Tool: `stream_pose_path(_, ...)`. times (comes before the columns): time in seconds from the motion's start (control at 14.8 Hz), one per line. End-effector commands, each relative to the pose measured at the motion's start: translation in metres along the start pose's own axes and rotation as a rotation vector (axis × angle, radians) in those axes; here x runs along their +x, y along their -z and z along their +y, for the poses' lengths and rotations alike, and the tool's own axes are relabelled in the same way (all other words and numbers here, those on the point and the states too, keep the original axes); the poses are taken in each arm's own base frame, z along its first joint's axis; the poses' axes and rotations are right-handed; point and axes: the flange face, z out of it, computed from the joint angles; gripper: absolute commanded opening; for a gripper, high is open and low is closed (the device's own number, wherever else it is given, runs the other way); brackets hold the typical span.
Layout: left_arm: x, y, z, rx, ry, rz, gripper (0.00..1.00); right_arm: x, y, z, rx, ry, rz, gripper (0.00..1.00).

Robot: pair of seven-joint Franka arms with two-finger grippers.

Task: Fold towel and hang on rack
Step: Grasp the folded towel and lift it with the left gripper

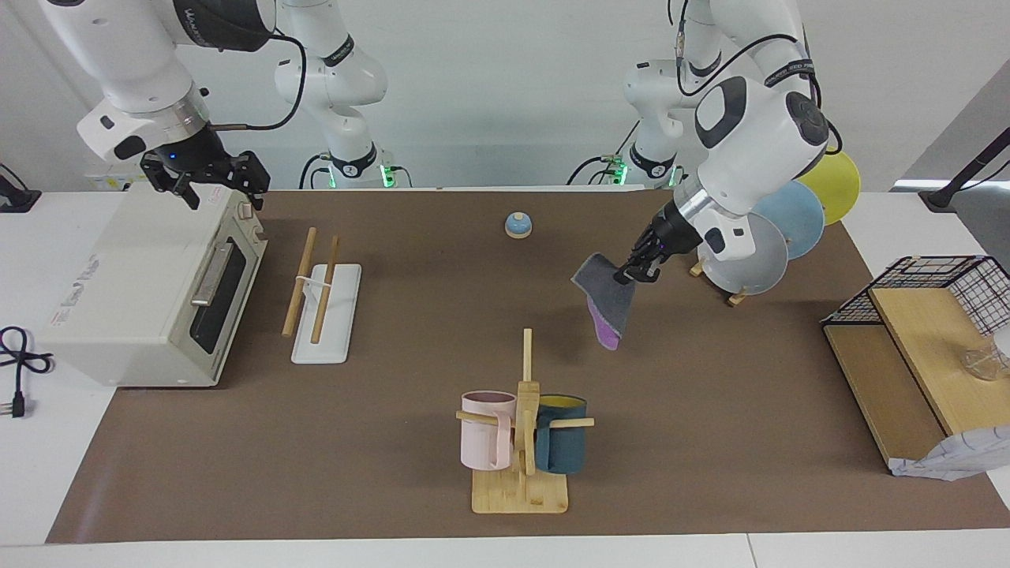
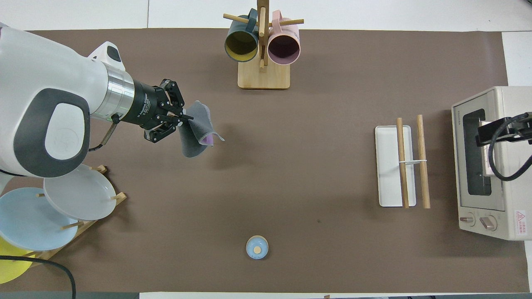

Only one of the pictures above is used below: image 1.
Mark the white rack with wooden bars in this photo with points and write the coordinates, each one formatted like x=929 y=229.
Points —
x=319 y=347

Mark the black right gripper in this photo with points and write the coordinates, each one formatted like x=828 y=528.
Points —
x=197 y=158

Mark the dark teal mug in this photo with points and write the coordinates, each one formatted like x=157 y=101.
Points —
x=564 y=446

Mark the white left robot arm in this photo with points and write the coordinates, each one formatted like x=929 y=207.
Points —
x=750 y=134

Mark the clear glass cup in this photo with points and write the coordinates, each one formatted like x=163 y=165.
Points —
x=982 y=364

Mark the white power strip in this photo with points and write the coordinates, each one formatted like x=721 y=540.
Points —
x=106 y=183

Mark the grey plate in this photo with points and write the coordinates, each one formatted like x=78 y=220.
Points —
x=757 y=268

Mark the wooden plate stand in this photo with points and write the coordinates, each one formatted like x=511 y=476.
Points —
x=738 y=297

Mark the yellow plate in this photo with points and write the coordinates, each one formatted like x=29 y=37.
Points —
x=840 y=189

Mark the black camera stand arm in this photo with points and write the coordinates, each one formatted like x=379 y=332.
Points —
x=970 y=170

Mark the purple and grey towel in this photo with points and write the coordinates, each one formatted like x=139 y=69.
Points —
x=607 y=300

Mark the beige toaster oven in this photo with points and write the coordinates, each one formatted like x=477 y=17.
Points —
x=134 y=276

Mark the light blue plate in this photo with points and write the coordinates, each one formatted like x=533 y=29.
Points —
x=797 y=217

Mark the pink mug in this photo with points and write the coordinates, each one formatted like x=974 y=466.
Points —
x=483 y=438

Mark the wooden mug tree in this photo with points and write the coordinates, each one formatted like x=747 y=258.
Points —
x=521 y=493

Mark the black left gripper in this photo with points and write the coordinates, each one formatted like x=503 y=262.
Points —
x=667 y=237

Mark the small blue call bell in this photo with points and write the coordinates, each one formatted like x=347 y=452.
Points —
x=518 y=226

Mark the black table clamp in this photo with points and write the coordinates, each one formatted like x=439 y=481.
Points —
x=16 y=199

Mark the wooden shelf box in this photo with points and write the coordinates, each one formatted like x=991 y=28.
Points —
x=931 y=347

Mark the brown table mat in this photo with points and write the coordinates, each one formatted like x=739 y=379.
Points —
x=394 y=442

